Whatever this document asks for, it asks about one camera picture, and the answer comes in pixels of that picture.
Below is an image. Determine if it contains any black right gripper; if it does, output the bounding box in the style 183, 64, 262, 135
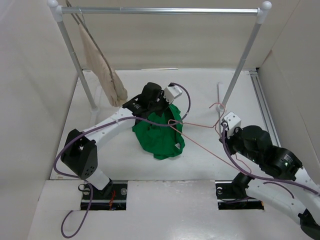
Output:
218, 124, 261, 164

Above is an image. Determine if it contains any green t shirt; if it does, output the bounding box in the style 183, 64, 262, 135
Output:
132, 104, 185, 160

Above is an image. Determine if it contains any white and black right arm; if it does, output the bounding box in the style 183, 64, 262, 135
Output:
219, 119, 320, 240

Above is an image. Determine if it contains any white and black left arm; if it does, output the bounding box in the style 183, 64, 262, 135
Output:
60, 82, 182, 199

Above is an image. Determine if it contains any beige garment on hanger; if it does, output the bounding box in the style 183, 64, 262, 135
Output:
78, 25, 128, 107

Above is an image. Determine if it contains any white and metal clothes rack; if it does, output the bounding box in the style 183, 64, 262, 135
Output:
46, 0, 272, 110

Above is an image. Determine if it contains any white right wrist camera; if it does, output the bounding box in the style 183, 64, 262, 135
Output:
222, 111, 242, 139

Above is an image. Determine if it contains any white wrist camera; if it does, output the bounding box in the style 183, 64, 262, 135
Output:
163, 85, 183, 105
222, 111, 242, 139

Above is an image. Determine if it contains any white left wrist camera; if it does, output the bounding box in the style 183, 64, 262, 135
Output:
163, 85, 183, 105

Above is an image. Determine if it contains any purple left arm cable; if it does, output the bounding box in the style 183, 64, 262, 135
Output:
52, 82, 192, 238

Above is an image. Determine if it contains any aluminium rail at right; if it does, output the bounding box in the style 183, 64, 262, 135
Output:
249, 70, 281, 147

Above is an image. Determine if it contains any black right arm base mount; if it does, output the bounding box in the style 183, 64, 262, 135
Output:
215, 172, 265, 210

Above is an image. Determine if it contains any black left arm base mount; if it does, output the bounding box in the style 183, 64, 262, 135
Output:
78, 181, 128, 211

